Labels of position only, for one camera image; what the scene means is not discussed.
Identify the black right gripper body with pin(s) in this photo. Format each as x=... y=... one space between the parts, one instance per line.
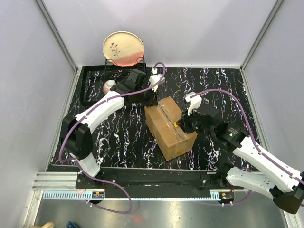
x=192 y=123

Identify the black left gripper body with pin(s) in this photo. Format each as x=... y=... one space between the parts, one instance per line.
x=146 y=98

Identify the brown cardboard express box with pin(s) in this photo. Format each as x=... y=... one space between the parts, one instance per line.
x=172 y=141

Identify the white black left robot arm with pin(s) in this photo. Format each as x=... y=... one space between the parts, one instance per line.
x=76 y=131

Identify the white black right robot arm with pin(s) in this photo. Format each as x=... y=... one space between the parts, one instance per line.
x=278 y=181

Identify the pink patterned bowl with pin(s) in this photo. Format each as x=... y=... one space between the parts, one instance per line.
x=108 y=85

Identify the beige pink floral plate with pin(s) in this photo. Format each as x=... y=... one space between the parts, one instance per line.
x=123 y=49

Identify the dark blue tray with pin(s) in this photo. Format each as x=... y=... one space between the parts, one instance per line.
x=70 y=224

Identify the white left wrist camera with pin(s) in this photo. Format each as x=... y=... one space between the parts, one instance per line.
x=156 y=79

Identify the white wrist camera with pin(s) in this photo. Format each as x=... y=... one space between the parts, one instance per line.
x=194 y=100
x=156 y=79

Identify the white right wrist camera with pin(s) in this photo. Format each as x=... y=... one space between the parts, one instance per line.
x=194 y=100

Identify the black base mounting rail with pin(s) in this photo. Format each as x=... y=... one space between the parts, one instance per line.
x=129 y=177

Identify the black wire dish rack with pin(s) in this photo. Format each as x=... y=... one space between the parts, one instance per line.
x=94 y=78

